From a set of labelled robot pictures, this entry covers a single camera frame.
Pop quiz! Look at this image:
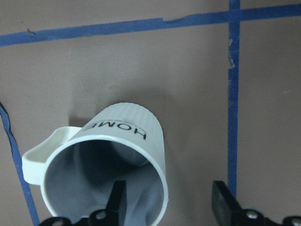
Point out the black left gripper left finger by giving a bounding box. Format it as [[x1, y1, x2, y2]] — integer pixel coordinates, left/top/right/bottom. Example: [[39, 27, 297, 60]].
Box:
[[105, 180, 127, 214]]

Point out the white HOME mug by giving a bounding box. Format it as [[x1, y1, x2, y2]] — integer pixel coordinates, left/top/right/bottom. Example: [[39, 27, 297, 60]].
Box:
[[22, 103, 168, 226]]

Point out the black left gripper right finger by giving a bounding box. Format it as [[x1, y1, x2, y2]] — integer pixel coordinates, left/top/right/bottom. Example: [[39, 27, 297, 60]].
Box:
[[211, 181, 242, 224]]

